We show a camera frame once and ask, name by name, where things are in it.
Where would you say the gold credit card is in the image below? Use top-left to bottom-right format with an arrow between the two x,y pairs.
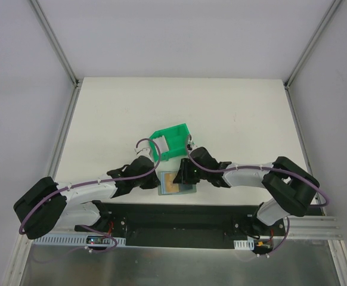
161,172 -> 179,195

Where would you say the sage green card holder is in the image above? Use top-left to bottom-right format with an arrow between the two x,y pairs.
158,172 -> 197,195

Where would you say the green plastic bin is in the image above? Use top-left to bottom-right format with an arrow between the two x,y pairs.
149,123 -> 190,161

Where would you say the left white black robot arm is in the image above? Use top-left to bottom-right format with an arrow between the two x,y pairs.
13,155 -> 160,240

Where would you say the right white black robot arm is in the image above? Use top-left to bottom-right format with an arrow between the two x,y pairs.
173,147 -> 320,235

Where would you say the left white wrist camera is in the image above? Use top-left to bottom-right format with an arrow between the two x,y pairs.
135,147 -> 154,163

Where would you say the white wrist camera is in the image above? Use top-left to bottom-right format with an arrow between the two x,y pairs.
187,135 -> 197,152
135,147 -> 154,163

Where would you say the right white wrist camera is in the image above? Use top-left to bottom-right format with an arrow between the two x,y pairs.
187,135 -> 197,152

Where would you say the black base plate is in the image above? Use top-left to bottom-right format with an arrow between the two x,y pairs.
75,201 -> 285,249

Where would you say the right white cable duct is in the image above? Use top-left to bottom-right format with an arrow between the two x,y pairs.
234,239 -> 255,251

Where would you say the white cable duct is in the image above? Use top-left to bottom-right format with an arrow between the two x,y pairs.
234,239 -> 255,251
33,234 -> 126,247

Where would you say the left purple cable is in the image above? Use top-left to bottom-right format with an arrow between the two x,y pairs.
18,138 -> 162,236

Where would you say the purple cable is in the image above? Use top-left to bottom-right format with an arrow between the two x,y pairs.
18,138 -> 162,236
185,135 -> 331,208

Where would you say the left white cable duct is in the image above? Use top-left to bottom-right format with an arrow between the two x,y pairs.
33,234 -> 126,247

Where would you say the aluminium front rail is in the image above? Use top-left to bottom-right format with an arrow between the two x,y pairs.
288,216 -> 343,240

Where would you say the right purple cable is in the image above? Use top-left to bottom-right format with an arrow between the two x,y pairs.
185,135 -> 331,208

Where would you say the left aluminium frame post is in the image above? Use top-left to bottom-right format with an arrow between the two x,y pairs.
27,0 -> 83,89

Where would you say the aluminium frame post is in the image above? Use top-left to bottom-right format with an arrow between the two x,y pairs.
283,0 -> 346,90
27,0 -> 83,89

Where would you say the right aluminium frame post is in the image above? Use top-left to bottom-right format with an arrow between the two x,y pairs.
283,0 -> 346,90

